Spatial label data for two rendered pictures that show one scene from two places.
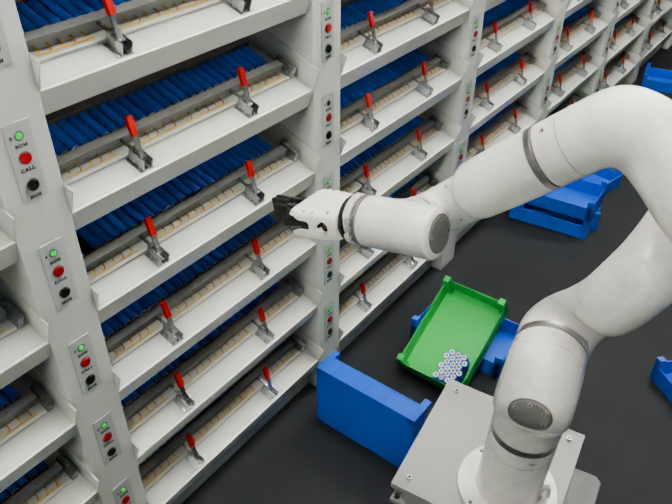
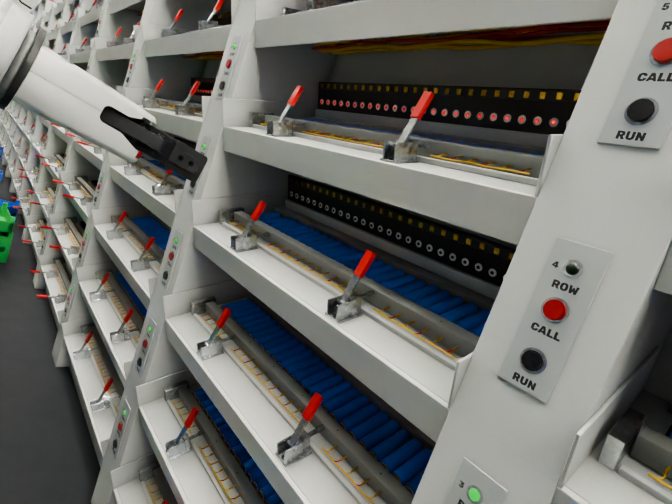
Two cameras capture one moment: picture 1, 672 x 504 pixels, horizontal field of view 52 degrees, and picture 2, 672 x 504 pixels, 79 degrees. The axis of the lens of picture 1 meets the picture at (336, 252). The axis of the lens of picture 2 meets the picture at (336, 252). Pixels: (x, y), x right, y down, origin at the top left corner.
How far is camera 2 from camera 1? 148 cm
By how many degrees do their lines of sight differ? 93
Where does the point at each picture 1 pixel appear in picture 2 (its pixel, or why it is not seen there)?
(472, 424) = not seen: outside the picture
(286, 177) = (409, 358)
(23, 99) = (248, 22)
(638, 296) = not seen: outside the picture
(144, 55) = (315, 12)
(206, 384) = (192, 477)
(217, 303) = (243, 394)
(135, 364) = (188, 328)
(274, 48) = not seen: hidden behind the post
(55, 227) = (214, 128)
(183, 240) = (264, 261)
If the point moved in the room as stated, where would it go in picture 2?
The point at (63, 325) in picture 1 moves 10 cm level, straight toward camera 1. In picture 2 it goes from (183, 210) to (131, 194)
